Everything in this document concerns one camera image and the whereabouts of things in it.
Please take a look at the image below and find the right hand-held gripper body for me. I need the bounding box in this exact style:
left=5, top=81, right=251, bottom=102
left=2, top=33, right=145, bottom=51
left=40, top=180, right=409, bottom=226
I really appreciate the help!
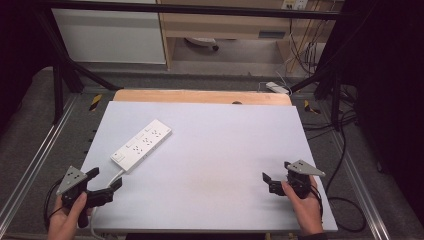
left=283, top=159, right=327, bottom=200

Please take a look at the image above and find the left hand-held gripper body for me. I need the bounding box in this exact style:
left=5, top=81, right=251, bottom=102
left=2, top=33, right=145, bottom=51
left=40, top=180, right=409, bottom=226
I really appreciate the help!
left=55, top=165, right=102, bottom=230

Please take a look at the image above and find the person's right hand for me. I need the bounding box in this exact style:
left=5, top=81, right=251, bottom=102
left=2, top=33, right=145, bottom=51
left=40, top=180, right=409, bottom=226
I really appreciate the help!
left=281, top=175, right=325, bottom=237

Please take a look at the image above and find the person's left hand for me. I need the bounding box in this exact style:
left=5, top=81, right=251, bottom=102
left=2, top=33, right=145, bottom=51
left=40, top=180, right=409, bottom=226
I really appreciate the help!
left=46, top=192, right=94, bottom=240

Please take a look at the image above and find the yellow black tape marker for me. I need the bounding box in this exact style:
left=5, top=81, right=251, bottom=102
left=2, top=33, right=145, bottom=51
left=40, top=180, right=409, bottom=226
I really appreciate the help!
left=88, top=93, right=103, bottom=112
left=303, top=99, right=322, bottom=115

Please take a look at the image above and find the small white floor power strip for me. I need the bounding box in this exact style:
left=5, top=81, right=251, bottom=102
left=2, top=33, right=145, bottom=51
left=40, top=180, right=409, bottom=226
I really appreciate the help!
left=265, top=81, right=291, bottom=96

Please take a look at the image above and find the black metal stand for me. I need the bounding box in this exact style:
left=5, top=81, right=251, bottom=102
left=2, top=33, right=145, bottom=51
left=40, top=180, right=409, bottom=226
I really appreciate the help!
left=33, top=6, right=125, bottom=125
left=289, top=64, right=346, bottom=132

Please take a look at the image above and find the wooden board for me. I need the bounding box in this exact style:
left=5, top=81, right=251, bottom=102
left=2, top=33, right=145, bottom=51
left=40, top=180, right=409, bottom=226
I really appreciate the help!
left=112, top=88, right=293, bottom=107

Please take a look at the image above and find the black curtain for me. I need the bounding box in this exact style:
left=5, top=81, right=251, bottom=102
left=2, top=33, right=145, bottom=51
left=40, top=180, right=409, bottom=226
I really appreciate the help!
left=316, top=0, right=424, bottom=231
left=0, top=0, right=56, bottom=134

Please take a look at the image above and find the white cabinet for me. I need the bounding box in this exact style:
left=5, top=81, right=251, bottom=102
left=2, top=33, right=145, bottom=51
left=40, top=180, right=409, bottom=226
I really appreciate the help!
left=51, top=7, right=167, bottom=65

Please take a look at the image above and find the white chair base with caster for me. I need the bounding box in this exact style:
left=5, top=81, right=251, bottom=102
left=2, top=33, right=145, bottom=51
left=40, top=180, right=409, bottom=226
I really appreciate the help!
left=184, top=36, right=220, bottom=52

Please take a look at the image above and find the black metal crossbar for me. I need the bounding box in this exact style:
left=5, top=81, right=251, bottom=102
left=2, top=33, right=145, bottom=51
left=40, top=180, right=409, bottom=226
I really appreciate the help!
left=33, top=0, right=346, bottom=22

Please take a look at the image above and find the white power strip cable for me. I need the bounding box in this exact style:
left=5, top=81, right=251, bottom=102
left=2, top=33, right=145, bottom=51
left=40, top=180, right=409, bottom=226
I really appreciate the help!
left=87, top=168, right=125, bottom=240

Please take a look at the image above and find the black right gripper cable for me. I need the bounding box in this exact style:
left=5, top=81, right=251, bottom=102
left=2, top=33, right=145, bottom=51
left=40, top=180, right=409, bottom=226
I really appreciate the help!
left=309, top=184, right=325, bottom=228

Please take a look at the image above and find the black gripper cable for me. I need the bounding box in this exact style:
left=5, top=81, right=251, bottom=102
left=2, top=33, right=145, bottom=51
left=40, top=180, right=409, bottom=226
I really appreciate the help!
left=309, top=184, right=325, bottom=228
left=42, top=179, right=65, bottom=232

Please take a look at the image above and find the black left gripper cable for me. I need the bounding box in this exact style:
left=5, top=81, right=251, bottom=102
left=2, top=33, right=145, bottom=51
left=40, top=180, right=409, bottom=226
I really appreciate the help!
left=42, top=179, right=65, bottom=232

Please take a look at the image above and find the aluminium rail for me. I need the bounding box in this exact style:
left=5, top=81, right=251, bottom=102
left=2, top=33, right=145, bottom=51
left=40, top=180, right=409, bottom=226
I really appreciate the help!
left=327, top=129, right=392, bottom=240
left=0, top=94, right=80, bottom=228

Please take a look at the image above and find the long black floor cable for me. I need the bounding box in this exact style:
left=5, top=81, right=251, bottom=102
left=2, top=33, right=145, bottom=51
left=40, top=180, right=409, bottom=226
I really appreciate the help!
left=301, top=108, right=368, bottom=234

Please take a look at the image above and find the bundle of hanging cables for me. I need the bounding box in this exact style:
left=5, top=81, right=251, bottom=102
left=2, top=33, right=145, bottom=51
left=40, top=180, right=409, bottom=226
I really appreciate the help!
left=285, top=13, right=329, bottom=75

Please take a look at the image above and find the white wall outlet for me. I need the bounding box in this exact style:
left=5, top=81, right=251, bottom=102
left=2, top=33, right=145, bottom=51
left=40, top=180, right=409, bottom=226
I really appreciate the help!
left=281, top=0, right=309, bottom=11

